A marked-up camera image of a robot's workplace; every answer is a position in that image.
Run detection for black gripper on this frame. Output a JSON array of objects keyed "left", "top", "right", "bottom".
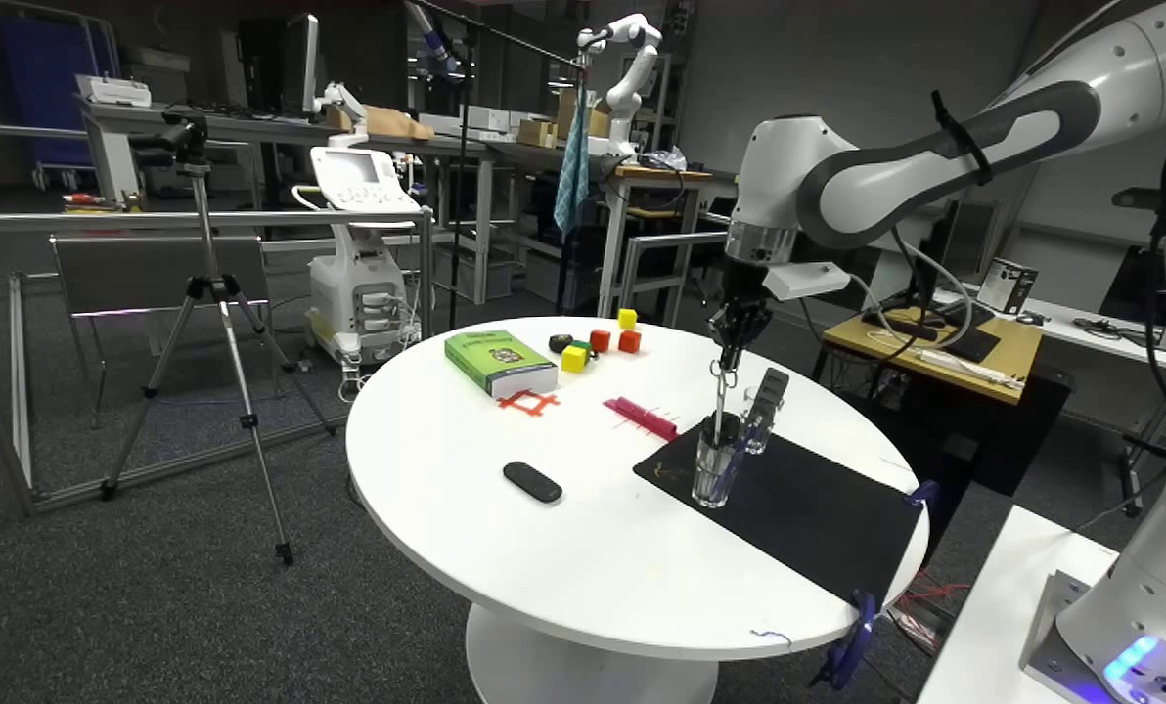
[{"left": 716, "top": 255, "right": 774, "bottom": 370}]

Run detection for metal scissors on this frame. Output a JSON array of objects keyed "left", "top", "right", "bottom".
[{"left": 699, "top": 353, "right": 749, "bottom": 494}]

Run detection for white robot base platform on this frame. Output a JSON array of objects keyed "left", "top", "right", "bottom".
[{"left": 911, "top": 499, "right": 1122, "bottom": 704}]

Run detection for clear glass cup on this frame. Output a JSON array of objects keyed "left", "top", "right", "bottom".
[
  {"left": 689, "top": 412, "right": 749, "bottom": 511},
  {"left": 734, "top": 384, "right": 797, "bottom": 461}
]

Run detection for gray metal railing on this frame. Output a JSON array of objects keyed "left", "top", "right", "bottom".
[{"left": 615, "top": 212, "right": 742, "bottom": 328}]

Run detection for pink comb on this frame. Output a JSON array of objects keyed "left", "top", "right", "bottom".
[{"left": 599, "top": 396, "right": 681, "bottom": 444}]

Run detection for white leg side table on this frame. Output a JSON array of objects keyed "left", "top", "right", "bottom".
[{"left": 595, "top": 159, "right": 719, "bottom": 320}]

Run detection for black rectangular mat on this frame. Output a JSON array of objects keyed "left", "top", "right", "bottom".
[{"left": 631, "top": 405, "right": 941, "bottom": 615}]

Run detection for orange plastic clip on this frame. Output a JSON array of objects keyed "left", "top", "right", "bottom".
[{"left": 496, "top": 387, "right": 562, "bottom": 421}]

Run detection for blue hanging towel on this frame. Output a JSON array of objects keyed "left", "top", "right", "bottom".
[{"left": 549, "top": 120, "right": 599, "bottom": 247}]

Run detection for green book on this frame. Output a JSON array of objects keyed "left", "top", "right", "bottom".
[{"left": 442, "top": 323, "right": 562, "bottom": 401}]

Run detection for black oval remote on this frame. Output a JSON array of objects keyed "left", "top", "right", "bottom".
[{"left": 496, "top": 459, "right": 568, "bottom": 509}]

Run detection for wooden top desk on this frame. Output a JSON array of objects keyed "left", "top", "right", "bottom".
[{"left": 821, "top": 301, "right": 1050, "bottom": 399}]

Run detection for black boom light stand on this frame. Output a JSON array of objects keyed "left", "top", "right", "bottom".
[{"left": 403, "top": 0, "right": 590, "bottom": 333}]

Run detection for white medical cart machine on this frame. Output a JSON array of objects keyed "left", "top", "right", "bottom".
[{"left": 290, "top": 138, "right": 431, "bottom": 370}]

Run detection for clear plastic bottle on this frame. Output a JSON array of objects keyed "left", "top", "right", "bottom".
[{"left": 334, "top": 328, "right": 369, "bottom": 405}]

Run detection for tan cardboard box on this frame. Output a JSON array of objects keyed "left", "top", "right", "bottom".
[{"left": 351, "top": 104, "right": 442, "bottom": 143}]

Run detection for long gray workbench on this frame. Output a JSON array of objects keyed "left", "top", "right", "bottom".
[{"left": 80, "top": 96, "right": 588, "bottom": 323}]

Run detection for small white box device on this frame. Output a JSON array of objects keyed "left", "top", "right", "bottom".
[{"left": 76, "top": 74, "right": 158, "bottom": 114}]

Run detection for blue panel cart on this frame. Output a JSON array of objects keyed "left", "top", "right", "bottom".
[{"left": 0, "top": 2, "right": 127, "bottom": 173}]

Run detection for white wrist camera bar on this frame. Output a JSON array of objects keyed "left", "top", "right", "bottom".
[{"left": 761, "top": 262, "right": 856, "bottom": 303}]

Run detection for white round table pedestal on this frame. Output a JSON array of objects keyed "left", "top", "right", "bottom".
[{"left": 462, "top": 597, "right": 725, "bottom": 704}]

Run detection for black camera stand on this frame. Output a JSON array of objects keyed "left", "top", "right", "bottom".
[{"left": 1109, "top": 182, "right": 1166, "bottom": 517}]

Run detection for gray metal frame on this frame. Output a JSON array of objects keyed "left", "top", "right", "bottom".
[{"left": 0, "top": 203, "right": 442, "bottom": 517}]

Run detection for black camera tripod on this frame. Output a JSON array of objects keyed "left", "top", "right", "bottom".
[{"left": 94, "top": 114, "right": 303, "bottom": 569}]

